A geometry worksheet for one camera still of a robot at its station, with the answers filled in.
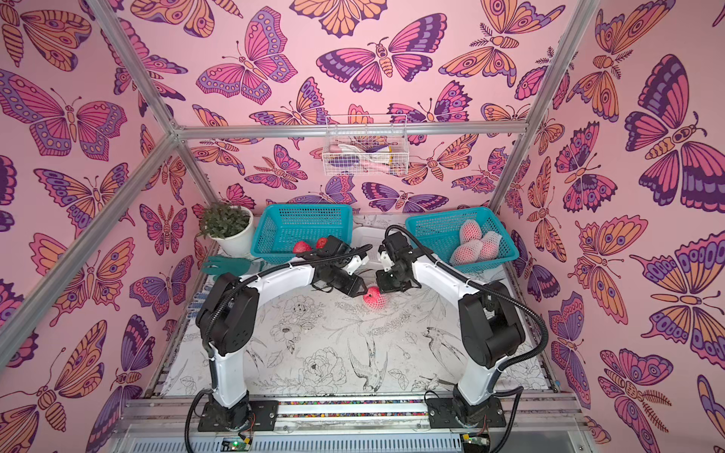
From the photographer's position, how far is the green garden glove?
41.3 inches

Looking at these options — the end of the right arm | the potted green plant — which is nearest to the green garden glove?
the potted green plant

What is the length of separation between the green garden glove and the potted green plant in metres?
0.05

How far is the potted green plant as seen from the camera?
3.17 feet

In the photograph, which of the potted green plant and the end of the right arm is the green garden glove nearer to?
the potted green plant
